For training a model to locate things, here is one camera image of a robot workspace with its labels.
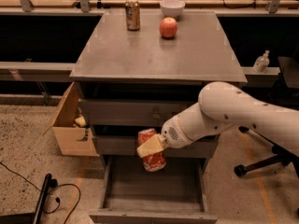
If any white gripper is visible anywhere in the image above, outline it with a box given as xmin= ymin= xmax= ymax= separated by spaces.
xmin=136 ymin=116 xmax=192 ymax=158

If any red coke can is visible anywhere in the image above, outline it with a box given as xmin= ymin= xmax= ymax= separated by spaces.
xmin=137 ymin=128 xmax=166 ymax=172

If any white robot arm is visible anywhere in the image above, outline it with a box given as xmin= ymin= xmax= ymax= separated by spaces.
xmin=137 ymin=82 xmax=299 ymax=158

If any middle drawer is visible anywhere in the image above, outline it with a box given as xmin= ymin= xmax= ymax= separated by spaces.
xmin=93 ymin=135 xmax=219 ymax=158

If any drawer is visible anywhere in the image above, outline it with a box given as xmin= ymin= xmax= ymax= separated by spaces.
xmin=90 ymin=156 xmax=217 ymax=224
xmin=79 ymin=99 xmax=192 ymax=127
xmin=93 ymin=135 xmax=219 ymax=158

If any bottom drawer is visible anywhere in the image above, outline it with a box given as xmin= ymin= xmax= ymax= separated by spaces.
xmin=90 ymin=156 xmax=217 ymax=224

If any top drawer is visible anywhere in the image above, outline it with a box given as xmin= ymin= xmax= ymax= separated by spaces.
xmin=79 ymin=99 xmax=192 ymax=127

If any grey drawer cabinet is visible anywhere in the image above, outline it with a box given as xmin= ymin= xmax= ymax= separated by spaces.
xmin=69 ymin=9 xmax=249 ymax=172

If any gold soda can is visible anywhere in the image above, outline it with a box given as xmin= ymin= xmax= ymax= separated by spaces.
xmin=125 ymin=0 xmax=140 ymax=31

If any cardboard box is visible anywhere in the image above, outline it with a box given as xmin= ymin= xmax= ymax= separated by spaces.
xmin=44 ymin=84 xmax=99 ymax=157

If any red apple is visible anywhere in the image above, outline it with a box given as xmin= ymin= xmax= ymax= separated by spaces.
xmin=159 ymin=17 xmax=178 ymax=38

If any hand sanitizer bottle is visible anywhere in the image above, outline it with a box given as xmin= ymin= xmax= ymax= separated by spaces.
xmin=253 ymin=50 xmax=270 ymax=74

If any white bowl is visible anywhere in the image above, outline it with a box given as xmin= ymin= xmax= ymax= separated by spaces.
xmin=160 ymin=0 xmax=185 ymax=18

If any black office chair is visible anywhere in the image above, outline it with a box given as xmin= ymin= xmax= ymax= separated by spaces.
xmin=234 ymin=57 xmax=299 ymax=177

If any black bar on floor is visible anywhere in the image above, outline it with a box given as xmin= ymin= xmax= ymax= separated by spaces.
xmin=0 ymin=174 xmax=52 ymax=224

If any black floor cable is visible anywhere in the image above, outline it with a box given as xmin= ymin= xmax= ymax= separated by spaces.
xmin=0 ymin=161 xmax=82 ymax=224

